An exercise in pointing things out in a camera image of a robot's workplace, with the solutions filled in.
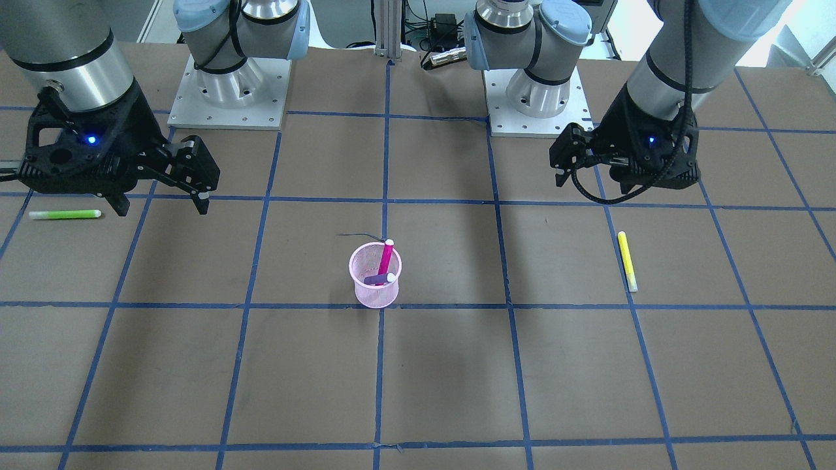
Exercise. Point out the pink highlighter pen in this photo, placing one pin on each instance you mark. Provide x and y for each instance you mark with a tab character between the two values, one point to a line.
385	257

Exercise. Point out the purple highlighter pen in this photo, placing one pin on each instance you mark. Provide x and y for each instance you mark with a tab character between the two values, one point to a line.
380	279

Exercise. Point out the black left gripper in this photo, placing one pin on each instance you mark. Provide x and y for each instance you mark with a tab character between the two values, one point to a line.
619	125

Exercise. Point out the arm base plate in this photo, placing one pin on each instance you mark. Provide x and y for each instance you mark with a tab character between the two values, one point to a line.
521	107
250	98

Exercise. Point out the aluminium frame post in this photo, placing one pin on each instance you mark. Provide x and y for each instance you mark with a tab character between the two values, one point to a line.
388	19

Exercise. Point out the pink mesh pen cup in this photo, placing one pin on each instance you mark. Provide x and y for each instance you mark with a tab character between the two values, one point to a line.
364	262

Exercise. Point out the green highlighter pen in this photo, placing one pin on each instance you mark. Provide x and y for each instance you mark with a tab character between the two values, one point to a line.
64	214

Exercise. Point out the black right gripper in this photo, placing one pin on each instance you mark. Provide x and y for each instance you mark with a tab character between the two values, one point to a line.
132	124

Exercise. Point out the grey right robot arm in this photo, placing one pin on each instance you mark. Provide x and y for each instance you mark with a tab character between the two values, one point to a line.
70	45

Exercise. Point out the yellow highlighter pen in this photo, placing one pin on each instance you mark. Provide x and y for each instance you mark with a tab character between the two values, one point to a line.
628	266

